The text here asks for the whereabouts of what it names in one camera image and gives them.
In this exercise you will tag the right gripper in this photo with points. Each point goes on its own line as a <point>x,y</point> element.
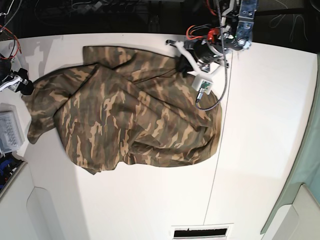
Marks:
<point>18,81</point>

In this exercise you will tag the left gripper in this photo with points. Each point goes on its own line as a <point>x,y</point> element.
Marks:
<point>203,52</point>

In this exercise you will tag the camouflage t-shirt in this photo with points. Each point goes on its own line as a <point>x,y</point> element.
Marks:
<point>125,105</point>

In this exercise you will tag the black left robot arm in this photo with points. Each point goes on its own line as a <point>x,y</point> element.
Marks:
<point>231,30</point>

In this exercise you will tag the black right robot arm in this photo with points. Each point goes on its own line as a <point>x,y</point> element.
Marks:
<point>6,61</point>

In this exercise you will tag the clear plastic screw box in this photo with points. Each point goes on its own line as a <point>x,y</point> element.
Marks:
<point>11,134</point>

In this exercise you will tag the grey tray with blue items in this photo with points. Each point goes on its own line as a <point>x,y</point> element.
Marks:
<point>10,166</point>

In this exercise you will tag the white slotted table vent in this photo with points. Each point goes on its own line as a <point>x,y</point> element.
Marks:
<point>201,232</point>

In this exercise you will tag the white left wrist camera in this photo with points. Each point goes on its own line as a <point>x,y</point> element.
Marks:
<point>200,83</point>

